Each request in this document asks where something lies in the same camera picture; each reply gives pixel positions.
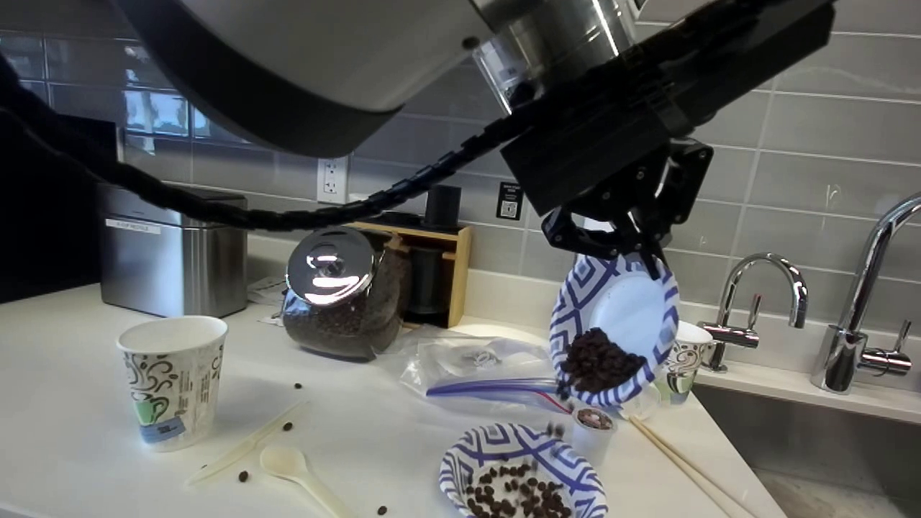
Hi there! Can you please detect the cream plastic spoon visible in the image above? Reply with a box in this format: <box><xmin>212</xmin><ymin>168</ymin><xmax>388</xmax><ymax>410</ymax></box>
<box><xmin>257</xmin><ymin>440</ymin><xmax>353</xmax><ymax>518</ymax></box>

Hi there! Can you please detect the cream flat stick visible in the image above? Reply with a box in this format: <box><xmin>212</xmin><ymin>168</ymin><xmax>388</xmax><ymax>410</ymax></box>
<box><xmin>183</xmin><ymin>415</ymin><xmax>297</xmax><ymax>492</ymax></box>

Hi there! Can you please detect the white wall outlet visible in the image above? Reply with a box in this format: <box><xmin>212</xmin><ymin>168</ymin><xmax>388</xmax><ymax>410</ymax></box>
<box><xmin>313</xmin><ymin>156</ymin><xmax>350</xmax><ymax>207</ymax></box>

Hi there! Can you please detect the large patterned paper cup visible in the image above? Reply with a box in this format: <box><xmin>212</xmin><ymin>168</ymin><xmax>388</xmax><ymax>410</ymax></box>
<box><xmin>114</xmin><ymin>313</ymin><xmax>231</xmax><ymax>451</ymax></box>

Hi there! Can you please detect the blue patterned paper bowl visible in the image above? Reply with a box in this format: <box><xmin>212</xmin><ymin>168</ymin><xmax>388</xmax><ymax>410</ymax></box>
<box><xmin>438</xmin><ymin>418</ymin><xmax>614</xmax><ymax>518</ymax></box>
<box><xmin>546</xmin><ymin>251</ymin><xmax>683</xmax><ymax>413</ymax></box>

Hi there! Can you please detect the small chrome faucet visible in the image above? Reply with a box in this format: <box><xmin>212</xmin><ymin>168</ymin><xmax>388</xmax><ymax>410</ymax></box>
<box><xmin>696</xmin><ymin>251</ymin><xmax>812</xmax><ymax>374</ymax></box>

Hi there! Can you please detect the black robot cable conduit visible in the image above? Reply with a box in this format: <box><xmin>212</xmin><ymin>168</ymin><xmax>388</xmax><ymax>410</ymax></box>
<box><xmin>0</xmin><ymin>53</ymin><xmax>542</xmax><ymax>236</ymax></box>

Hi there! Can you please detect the wooden rack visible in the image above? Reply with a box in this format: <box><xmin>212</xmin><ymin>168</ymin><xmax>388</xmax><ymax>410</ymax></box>
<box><xmin>343</xmin><ymin>217</ymin><xmax>476</xmax><ymax>332</ymax></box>

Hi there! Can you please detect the large chrome faucet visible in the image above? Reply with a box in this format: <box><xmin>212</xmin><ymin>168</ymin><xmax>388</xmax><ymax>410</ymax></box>
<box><xmin>812</xmin><ymin>191</ymin><xmax>921</xmax><ymax>395</ymax></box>

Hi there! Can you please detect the thin wooden skewer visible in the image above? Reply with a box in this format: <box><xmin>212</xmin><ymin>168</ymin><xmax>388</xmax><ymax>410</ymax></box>
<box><xmin>621</xmin><ymin>421</ymin><xmax>742</xmax><ymax>518</ymax></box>
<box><xmin>621</xmin><ymin>413</ymin><xmax>760</xmax><ymax>518</ymax></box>

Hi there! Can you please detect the clear zip plastic bag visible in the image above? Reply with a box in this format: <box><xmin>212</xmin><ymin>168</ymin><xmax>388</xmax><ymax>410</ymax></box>
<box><xmin>399</xmin><ymin>329</ymin><xmax>579</xmax><ymax>424</ymax></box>

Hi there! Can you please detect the kitchen sink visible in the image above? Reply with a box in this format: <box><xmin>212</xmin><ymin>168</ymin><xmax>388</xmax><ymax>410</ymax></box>
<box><xmin>694</xmin><ymin>381</ymin><xmax>921</xmax><ymax>518</ymax></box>

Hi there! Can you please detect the small patterned paper cup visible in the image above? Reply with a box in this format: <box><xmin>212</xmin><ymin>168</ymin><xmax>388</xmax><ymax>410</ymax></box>
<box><xmin>660</xmin><ymin>319</ymin><xmax>719</xmax><ymax>405</ymax></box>

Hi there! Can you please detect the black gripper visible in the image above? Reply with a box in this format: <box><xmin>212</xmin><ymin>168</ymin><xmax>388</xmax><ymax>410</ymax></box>
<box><xmin>501</xmin><ymin>89</ymin><xmax>717</xmax><ymax>283</ymax></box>

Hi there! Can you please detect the stainless steel bin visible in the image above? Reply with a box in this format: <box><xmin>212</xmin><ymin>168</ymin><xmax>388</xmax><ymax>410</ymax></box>
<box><xmin>99</xmin><ymin>185</ymin><xmax>254</xmax><ymax>323</ymax></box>

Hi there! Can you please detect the coffee beans pile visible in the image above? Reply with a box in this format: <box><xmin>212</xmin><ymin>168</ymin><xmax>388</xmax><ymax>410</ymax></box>
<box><xmin>463</xmin><ymin>326</ymin><xmax>651</xmax><ymax>518</ymax></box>

